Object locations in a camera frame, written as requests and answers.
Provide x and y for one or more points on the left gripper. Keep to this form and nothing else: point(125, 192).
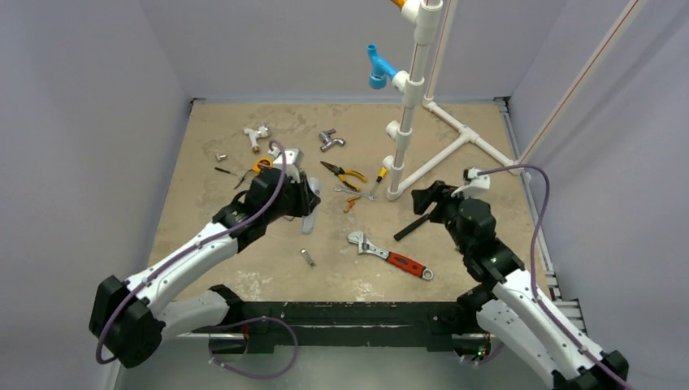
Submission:
point(306, 200)

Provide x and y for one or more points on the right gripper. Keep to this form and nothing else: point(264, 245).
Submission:
point(428, 199)

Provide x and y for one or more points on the white remote control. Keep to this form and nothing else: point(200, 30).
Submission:
point(308, 222)

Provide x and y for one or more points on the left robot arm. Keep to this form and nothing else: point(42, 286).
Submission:
point(131, 317)

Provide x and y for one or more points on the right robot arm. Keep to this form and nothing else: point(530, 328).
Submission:
point(509, 304)

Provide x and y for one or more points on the yellow long nose pliers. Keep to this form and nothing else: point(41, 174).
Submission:
point(343, 174)

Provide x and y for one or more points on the yellow tape measure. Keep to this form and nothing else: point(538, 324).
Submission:
point(261, 164)

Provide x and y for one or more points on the chrome metal faucet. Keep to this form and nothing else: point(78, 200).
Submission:
point(326, 137)

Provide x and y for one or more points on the silver sfp module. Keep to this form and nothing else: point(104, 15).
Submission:
point(306, 255)

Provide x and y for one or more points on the red adjustable wrench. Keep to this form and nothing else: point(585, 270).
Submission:
point(366, 246)

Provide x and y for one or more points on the small silver wrench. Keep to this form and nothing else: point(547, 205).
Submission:
point(368, 196)

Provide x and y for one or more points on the black thin screwdriver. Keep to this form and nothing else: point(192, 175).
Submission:
point(220, 169)

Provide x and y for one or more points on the blue pipe valve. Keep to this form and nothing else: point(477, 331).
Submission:
point(381, 69)

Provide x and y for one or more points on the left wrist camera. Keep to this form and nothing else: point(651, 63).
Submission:
point(289, 161)

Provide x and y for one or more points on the black handled hammer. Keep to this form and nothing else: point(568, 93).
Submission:
point(404, 232)

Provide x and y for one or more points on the yellow handled screwdriver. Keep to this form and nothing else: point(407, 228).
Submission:
point(382, 173)

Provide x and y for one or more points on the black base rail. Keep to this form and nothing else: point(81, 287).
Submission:
point(442, 326)

